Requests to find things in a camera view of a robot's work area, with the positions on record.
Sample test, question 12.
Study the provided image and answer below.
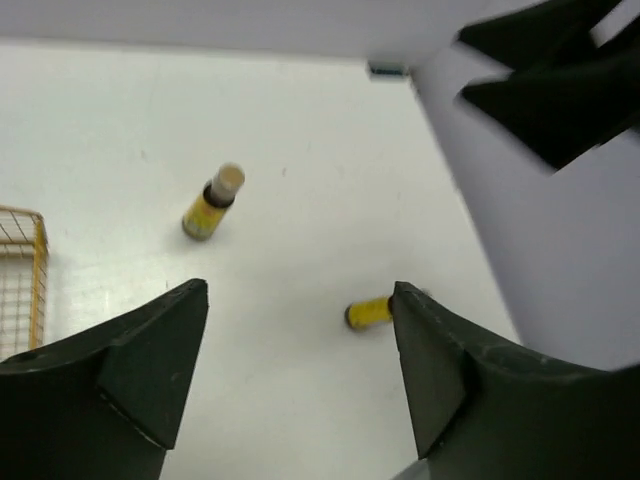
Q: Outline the yellow wire basket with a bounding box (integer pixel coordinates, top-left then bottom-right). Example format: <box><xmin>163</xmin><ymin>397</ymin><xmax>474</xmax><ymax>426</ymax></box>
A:
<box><xmin>0</xmin><ymin>206</ymin><xmax>49</xmax><ymax>360</ymax></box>

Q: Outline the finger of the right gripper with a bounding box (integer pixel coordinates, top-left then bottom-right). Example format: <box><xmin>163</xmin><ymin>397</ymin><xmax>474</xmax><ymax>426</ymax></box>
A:
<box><xmin>457</xmin><ymin>0</ymin><xmax>619</xmax><ymax>65</ymax></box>
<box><xmin>460</xmin><ymin>49</ymin><xmax>639</xmax><ymax>171</ymax></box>

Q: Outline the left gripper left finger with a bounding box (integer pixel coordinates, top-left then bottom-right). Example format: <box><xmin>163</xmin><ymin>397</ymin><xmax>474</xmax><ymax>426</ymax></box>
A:
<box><xmin>1</xmin><ymin>279</ymin><xmax>209</xmax><ymax>480</ymax></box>

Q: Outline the small yellow bottle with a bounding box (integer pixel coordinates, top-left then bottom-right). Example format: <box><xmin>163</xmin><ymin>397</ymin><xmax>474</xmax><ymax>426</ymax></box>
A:
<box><xmin>344</xmin><ymin>297</ymin><xmax>393</xmax><ymax>331</ymax></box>
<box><xmin>182</xmin><ymin>163</ymin><xmax>245</xmax><ymax>241</ymax></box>

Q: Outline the blue table label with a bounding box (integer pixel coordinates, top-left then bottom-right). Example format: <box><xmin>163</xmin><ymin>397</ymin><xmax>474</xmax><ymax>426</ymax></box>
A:
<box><xmin>366</xmin><ymin>61</ymin><xmax>410</xmax><ymax>81</ymax></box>

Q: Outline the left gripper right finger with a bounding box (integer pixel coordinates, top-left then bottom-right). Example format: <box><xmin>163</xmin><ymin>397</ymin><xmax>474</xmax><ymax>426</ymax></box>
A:
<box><xmin>391</xmin><ymin>282</ymin><xmax>639</xmax><ymax>479</ymax></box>

